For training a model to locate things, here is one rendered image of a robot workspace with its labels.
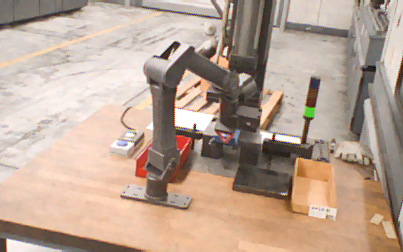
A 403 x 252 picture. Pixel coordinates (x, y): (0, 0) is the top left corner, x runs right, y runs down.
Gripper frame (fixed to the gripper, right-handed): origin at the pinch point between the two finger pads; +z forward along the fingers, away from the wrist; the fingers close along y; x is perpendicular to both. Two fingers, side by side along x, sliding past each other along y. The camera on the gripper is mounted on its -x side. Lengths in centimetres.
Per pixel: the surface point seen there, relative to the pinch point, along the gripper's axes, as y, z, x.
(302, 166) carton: -1.3, 5.9, -26.5
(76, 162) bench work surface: -20.8, 1.9, 44.7
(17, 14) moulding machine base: 460, 361, 408
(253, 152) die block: 1.5, 7.1, -9.7
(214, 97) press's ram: 9.7, -7.6, 6.3
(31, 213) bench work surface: -50, -14, 42
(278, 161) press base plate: 6.0, 15.1, -18.7
